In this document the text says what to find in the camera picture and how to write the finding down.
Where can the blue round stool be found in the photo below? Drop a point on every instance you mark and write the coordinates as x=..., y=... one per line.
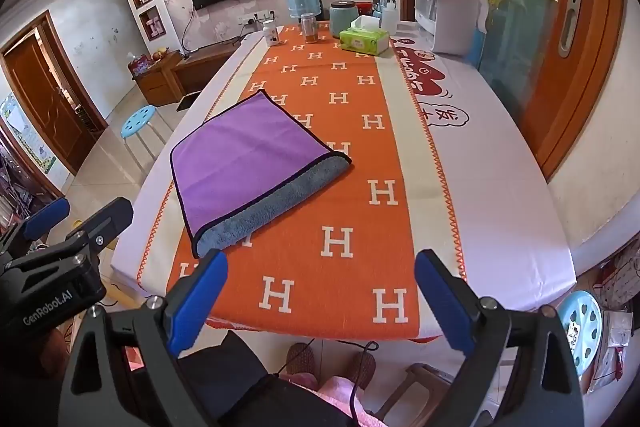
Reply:
x=581, y=318
x=145, y=121

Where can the wooden sliding glass door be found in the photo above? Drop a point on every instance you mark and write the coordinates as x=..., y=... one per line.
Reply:
x=547, y=61

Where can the black floor mat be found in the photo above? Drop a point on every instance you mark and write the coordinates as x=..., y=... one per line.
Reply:
x=187, y=101

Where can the wooden TV cabinet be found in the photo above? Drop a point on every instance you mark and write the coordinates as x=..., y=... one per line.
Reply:
x=173, y=77

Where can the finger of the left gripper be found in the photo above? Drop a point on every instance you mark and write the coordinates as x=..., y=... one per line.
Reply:
x=45, y=219
x=105, y=225

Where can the green tissue pack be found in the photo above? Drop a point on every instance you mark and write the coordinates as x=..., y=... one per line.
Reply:
x=365, y=36

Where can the brown wooden door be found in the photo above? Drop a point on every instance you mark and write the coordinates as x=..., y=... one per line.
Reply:
x=49, y=91

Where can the white appliance with cloth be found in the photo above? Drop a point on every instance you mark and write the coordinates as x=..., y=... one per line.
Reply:
x=452, y=24

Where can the clear plastic bottle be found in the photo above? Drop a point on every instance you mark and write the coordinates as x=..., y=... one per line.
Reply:
x=390, y=18

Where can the glass jar amber liquid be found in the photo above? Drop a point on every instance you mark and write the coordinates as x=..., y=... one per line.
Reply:
x=309, y=27

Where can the teal ceramic canister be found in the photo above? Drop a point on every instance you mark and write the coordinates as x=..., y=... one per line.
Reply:
x=342, y=14

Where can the purple and grey towel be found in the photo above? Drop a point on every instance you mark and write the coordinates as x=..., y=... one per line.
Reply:
x=244, y=168

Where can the white pill bottle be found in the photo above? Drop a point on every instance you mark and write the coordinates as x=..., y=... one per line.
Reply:
x=271, y=33

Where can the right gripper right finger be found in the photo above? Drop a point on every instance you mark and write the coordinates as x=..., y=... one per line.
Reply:
x=453, y=303

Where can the orange H-pattern table runner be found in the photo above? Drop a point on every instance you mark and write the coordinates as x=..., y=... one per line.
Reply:
x=339, y=266

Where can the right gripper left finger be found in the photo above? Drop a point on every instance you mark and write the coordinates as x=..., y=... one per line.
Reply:
x=191, y=299

